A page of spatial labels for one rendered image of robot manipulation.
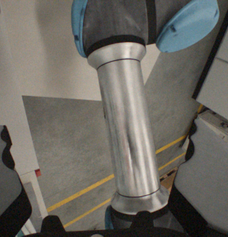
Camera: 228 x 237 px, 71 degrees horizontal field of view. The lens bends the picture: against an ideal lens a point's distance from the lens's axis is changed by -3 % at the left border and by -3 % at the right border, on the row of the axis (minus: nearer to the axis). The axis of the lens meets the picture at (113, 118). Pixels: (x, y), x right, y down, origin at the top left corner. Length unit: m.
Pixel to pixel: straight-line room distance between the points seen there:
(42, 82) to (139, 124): 0.34
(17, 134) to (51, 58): 0.27
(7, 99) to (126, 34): 0.37
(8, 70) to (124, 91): 0.33
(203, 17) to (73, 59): 0.36
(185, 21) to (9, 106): 0.48
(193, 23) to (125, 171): 0.27
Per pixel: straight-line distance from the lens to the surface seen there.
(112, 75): 0.29
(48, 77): 0.53
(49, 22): 0.49
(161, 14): 0.33
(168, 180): 5.51
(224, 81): 3.04
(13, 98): 0.54
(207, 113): 4.24
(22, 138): 0.63
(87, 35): 0.32
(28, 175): 0.78
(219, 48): 3.04
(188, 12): 0.32
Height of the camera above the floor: 1.33
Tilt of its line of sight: 39 degrees down
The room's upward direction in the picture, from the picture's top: 136 degrees clockwise
